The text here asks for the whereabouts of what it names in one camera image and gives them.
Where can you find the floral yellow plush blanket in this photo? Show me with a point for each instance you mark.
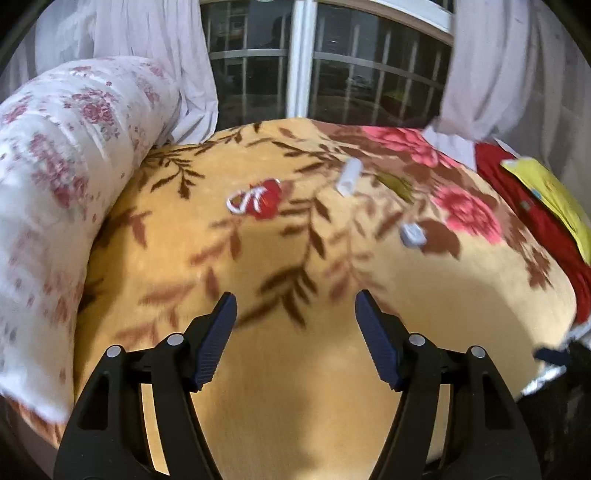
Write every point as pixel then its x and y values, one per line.
pixel 296 395

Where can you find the sheer curtain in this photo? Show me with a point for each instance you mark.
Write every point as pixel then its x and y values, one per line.
pixel 516 75
pixel 165 34

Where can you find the white framed window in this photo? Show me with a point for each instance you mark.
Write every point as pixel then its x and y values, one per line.
pixel 381 63

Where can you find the floral rolled quilt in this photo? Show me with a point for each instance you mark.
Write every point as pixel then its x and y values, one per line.
pixel 71 138

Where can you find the left sheer curtain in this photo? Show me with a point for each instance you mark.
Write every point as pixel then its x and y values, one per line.
pixel 165 34

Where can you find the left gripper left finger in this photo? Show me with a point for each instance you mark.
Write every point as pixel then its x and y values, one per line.
pixel 106 438

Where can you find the yellow pillow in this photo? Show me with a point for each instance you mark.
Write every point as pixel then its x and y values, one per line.
pixel 546 187

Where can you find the red cloth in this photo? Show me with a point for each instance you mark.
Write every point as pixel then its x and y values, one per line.
pixel 548 230

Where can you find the right sheer curtain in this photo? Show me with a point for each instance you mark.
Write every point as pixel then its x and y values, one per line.
pixel 516 75

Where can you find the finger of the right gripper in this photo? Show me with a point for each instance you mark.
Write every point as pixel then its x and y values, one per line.
pixel 557 358

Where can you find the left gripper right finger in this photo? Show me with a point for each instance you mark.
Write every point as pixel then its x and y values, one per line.
pixel 486 436

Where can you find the red white wrapper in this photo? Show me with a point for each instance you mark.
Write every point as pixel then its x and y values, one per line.
pixel 261 200

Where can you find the white cylinder tube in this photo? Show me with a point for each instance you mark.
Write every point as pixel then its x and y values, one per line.
pixel 349 177

